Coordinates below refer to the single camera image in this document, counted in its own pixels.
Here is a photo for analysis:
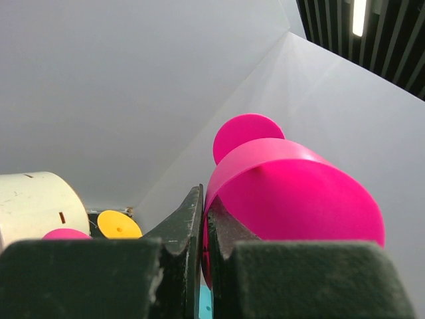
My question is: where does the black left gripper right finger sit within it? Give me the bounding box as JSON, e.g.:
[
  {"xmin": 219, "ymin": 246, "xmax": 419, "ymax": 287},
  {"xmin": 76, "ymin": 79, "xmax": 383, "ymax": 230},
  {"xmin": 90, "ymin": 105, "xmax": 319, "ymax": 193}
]
[{"xmin": 205, "ymin": 198, "xmax": 416, "ymax": 318}]

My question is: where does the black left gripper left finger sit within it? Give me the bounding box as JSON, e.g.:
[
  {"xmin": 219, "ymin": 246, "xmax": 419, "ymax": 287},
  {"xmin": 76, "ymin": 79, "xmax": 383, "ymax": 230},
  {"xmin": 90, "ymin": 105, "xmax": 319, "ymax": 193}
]
[{"xmin": 1, "ymin": 185, "xmax": 203, "ymax": 318}]

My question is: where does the blue wine glass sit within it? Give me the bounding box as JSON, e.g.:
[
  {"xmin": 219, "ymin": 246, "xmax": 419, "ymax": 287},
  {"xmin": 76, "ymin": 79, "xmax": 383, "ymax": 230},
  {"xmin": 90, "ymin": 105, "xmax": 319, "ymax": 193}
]
[{"xmin": 199, "ymin": 285, "xmax": 213, "ymax": 319}]

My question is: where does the orange wine glass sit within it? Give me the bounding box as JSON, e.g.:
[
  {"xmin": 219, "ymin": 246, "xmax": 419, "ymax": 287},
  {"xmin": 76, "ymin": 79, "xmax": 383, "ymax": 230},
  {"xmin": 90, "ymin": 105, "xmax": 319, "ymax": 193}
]
[{"xmin": 97, "ymin": 210, "xmax": 143, "ymax": 239}]

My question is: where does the pink wine glass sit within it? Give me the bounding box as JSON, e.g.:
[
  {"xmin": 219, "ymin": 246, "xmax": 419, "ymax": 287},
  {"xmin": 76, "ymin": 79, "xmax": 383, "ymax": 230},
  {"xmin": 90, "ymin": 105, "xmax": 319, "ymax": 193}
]
[
  {"xmin": 43, "ymin": 228, "xmax": 91, "ymax": 240},
  {"xmin": 201, "ymin": 113, "xmax": 386, "ymax": 290}
]

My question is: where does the white cylindrical container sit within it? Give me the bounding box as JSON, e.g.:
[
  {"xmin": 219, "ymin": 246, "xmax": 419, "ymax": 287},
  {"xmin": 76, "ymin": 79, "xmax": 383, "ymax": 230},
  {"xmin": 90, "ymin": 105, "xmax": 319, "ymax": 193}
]
[{"xmin": 1, "ymin": 171, "xmax": 90, "ymax": 251}]

